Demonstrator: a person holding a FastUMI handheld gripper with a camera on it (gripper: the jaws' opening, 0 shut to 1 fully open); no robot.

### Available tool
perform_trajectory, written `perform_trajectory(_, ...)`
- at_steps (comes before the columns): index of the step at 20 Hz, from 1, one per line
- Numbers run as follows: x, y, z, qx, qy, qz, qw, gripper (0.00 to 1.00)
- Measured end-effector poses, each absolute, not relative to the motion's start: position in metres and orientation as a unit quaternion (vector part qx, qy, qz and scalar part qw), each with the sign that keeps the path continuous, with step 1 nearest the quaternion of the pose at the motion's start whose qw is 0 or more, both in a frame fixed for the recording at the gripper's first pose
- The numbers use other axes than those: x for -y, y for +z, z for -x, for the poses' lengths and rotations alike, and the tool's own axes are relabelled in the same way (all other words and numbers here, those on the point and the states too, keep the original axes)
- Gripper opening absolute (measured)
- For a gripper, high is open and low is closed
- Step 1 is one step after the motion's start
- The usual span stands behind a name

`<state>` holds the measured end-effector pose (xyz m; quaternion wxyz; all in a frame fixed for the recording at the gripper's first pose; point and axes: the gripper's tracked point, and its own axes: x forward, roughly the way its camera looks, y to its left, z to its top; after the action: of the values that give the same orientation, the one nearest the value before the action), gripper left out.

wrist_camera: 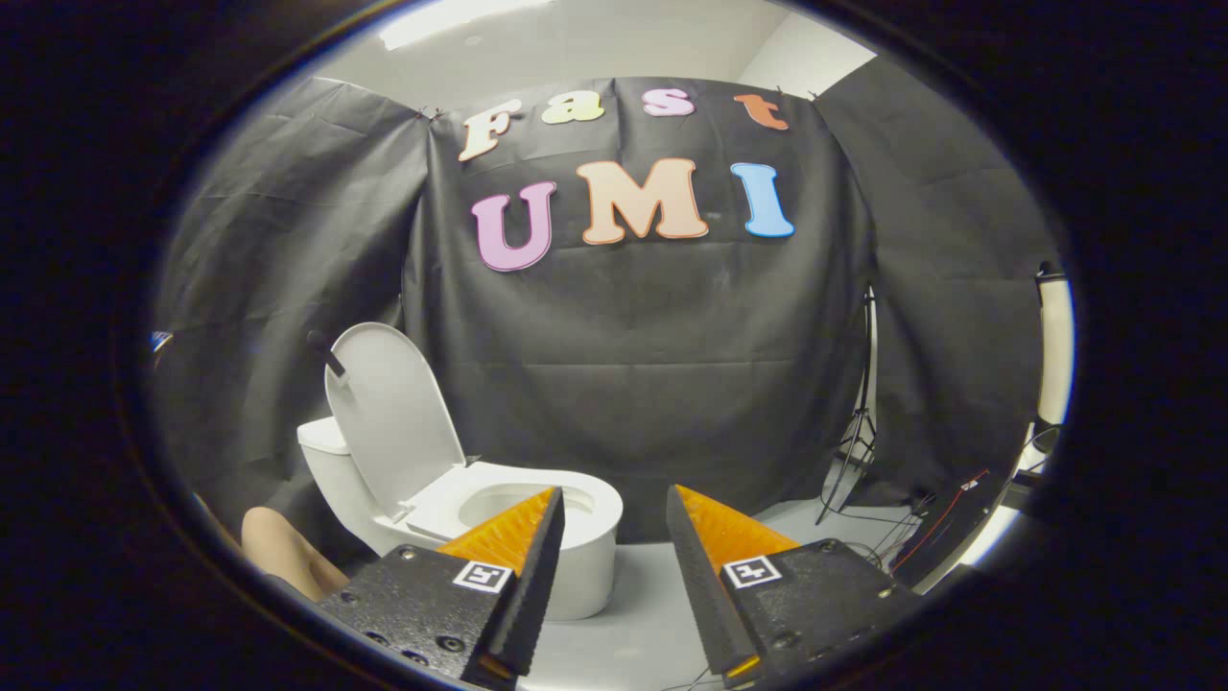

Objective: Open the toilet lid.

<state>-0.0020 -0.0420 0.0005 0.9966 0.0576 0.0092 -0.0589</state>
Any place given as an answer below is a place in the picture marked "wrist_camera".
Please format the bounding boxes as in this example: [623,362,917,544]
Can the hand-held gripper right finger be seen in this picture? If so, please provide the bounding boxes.
[665,484,924,688]

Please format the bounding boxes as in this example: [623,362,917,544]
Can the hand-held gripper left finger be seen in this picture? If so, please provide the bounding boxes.
[317,486,567,690]

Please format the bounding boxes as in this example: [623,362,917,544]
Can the white toilet lid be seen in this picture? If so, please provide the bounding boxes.
[306,322,469,525]

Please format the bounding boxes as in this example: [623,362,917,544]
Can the white ceramic toilet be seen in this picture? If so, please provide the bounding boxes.
[296,417,626,621]

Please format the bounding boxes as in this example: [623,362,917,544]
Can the black tripod stand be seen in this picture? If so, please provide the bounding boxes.
[815,286,880,527]

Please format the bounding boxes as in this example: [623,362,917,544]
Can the black backdrop cloth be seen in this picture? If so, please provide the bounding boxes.
[153,75,1061,548]

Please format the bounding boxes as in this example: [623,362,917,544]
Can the white light panel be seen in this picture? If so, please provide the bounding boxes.
[1034,261,1075,430]

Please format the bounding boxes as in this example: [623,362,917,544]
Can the black floor cables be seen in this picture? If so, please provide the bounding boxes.
[823,480,927,569]

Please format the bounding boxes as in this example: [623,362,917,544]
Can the red cable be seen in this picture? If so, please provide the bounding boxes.
[892,467,991,573]

